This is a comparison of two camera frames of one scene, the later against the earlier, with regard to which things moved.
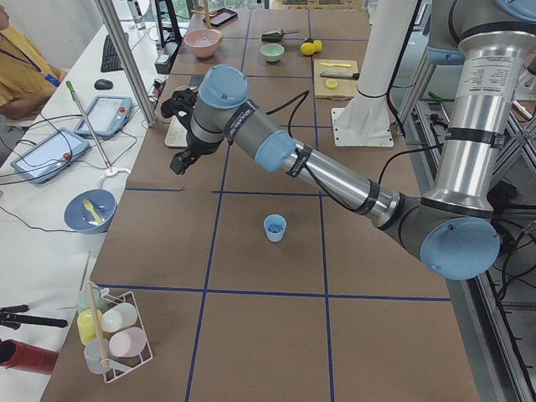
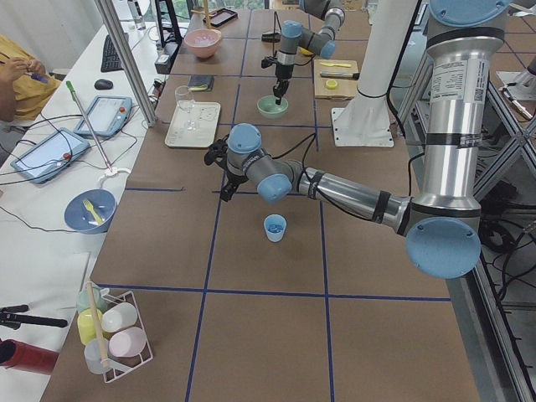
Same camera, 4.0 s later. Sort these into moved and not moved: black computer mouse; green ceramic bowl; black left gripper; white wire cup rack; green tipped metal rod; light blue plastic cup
Moved: green ceramic bowl; black left gripper
Not moved: green tipped metal rod; black computer mouse; light blue plastic cup; white wire cup rack
